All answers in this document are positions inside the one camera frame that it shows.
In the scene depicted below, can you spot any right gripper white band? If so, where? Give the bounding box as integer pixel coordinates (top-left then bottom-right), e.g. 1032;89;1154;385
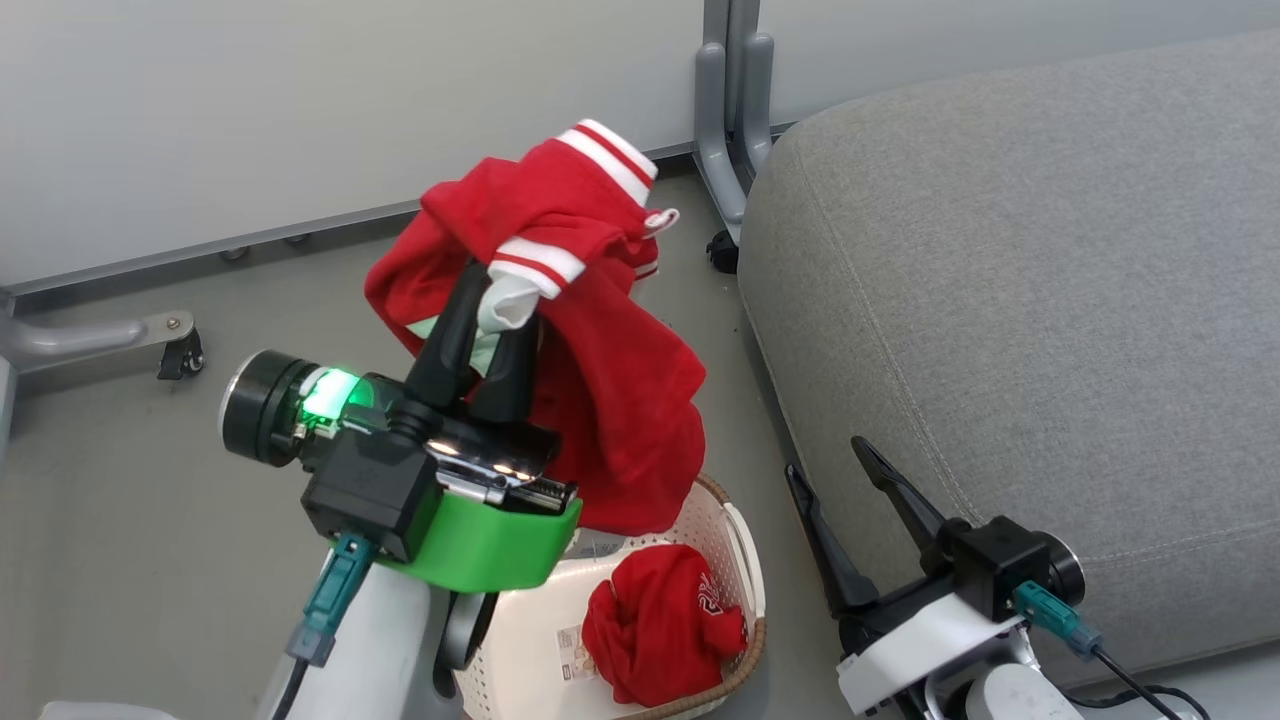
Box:
784;436;1041;717

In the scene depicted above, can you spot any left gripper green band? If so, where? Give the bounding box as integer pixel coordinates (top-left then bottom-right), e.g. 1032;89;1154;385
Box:
219;262;583;593

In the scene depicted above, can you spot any red garment with white stripes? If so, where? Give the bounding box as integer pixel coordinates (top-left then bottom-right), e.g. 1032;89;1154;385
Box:
363;118;708;537

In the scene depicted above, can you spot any grey fabric sofa seat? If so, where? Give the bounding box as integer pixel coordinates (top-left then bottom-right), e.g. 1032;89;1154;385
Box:
737;28;1280;691

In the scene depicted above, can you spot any white basket with woven rim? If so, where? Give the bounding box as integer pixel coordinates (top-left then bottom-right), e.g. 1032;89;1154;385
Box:
452;472;768;720

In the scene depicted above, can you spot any crumpled red garment white print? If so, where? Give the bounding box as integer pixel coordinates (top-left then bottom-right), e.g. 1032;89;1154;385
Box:
581;544;749;709

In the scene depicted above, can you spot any grey upright partition leg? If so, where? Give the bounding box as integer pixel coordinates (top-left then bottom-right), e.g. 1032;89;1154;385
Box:
694;0;777;246

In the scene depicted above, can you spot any grey horizontal partition leg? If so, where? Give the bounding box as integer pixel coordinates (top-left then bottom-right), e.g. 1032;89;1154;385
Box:
0;295;198;401

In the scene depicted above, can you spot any right cable with teal connector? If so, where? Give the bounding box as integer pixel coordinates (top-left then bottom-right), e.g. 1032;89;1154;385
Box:
1012;580;1213;720

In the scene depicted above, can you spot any cable with teal connector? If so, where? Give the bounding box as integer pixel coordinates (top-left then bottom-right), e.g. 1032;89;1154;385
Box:
1012;580;1213;720
268;533;379;720

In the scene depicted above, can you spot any left cable with teal connector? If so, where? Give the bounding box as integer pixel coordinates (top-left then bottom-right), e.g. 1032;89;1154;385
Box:
268;533;379;720

